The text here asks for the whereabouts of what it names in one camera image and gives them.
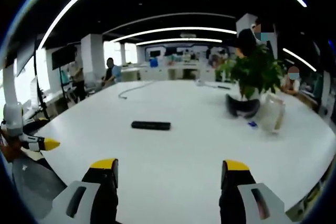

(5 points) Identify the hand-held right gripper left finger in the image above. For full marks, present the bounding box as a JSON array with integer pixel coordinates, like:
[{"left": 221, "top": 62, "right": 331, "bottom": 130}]
[{"left": 46, "top": 158, "right": 119, "bottom": 224}]

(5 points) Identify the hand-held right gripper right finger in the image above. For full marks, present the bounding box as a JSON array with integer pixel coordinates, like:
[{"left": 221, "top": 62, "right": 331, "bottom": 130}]
[{"left": 219, "top": 159, "right": 292, "bottom": 224}]

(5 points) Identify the black remote control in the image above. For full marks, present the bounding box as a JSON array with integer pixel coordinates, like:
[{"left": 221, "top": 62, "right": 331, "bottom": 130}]
[{"left": 131, "top": 121, "right": 172, "bottom": 131}]

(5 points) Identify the black tripod stand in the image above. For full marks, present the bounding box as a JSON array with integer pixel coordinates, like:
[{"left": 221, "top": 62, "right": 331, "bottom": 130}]
[{"left": 33, "top": 37, "right": 50, "bottom": 121}]

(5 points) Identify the black headset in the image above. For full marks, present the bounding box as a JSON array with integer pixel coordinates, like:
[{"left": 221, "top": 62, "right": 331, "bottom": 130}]
[{"left": 225, "top": 93, "right": 261, "bottom": 119}]

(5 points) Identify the green potted plant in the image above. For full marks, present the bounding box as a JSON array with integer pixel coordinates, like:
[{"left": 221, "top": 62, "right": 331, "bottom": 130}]
[{"left": 215, "top": 44, "right": 286, "bottom": 101}]

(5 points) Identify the black wall monitor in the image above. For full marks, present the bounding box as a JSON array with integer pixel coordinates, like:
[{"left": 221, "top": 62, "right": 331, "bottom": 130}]
[{"left": 51, "top": 44, "right": 77, "bottom": 69}]

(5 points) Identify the grey cable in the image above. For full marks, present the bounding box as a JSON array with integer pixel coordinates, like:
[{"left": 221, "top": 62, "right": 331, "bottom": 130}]
[{"left": 118, "top": 80, "right": 158, "bottom": 101}]

